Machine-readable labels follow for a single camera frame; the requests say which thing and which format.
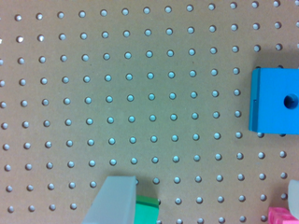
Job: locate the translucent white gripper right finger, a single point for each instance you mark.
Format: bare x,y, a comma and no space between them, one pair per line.
293,197

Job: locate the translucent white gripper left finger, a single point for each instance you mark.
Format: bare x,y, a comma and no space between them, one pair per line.
114,203

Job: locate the green block with hole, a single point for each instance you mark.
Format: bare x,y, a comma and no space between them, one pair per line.
146,210

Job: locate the pink block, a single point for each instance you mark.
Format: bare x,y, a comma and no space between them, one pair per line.
281,215

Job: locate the blue block with hole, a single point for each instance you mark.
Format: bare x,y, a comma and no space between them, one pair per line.
274,101

